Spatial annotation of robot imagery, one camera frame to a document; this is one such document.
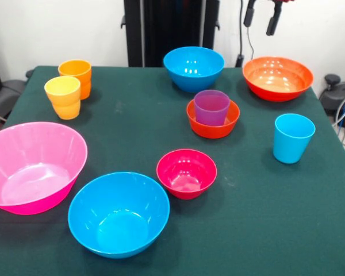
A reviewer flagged large orange-red bowl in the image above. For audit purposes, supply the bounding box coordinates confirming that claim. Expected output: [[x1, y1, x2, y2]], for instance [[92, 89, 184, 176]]
[[242, 56, 314, 103]]

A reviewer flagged dark green table cloth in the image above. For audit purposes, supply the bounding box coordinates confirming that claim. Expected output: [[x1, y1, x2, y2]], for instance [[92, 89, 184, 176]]
[[0, 66, 345, 276]]

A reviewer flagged small magenta bowl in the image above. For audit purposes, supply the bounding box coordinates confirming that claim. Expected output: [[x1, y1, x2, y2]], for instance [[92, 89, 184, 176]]
[[156, 148, 219, 201]]

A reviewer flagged large blue bowl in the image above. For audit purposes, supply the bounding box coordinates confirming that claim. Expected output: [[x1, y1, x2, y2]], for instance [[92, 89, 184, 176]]
[[67, 171, 171, 259]]

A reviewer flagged black hanging cable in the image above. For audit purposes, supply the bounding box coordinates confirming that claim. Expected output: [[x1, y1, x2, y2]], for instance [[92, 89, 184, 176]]
[[235, 0, 255, 68]]

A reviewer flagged yellow cup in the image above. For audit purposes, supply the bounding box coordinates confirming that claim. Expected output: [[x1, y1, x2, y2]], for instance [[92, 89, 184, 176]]
[[44, 75, 82, 121]]

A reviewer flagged purple cup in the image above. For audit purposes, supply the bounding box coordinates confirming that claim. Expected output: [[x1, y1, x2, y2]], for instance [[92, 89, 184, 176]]
[[193, 89, 231, 127]]

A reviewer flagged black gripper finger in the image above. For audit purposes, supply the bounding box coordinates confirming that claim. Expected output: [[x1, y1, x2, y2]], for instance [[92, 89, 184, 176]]
[[243, 0, 256, 27], [266, 0, 282, 36]]

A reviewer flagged blue cup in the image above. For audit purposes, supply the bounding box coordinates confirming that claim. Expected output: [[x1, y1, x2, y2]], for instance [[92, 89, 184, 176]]
[[273, 113, 316, 164]]

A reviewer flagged tangle of floor cables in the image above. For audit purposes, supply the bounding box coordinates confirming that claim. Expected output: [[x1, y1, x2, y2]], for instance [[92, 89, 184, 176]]
[[332, 89, 345, 156]]

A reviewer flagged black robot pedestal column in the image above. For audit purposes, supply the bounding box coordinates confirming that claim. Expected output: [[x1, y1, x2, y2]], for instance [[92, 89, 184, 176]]
[[121, 0, 221, 68]]

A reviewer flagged small orange-red bowl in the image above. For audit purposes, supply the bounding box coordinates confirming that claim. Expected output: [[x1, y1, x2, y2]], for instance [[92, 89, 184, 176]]
[[186, 99, 241, 140]]

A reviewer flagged medium blue bowl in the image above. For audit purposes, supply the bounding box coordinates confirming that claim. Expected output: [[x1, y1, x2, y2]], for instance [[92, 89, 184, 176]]
[[163, 47, 225, 93]]

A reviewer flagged large pink bowl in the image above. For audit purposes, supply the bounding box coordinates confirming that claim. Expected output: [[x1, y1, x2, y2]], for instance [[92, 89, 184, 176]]
[[0, 121, 89, 216]]

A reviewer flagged orange cup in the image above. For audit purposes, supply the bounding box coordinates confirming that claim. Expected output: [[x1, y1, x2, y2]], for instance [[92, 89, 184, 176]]
[[57, 59, 93, 101]]

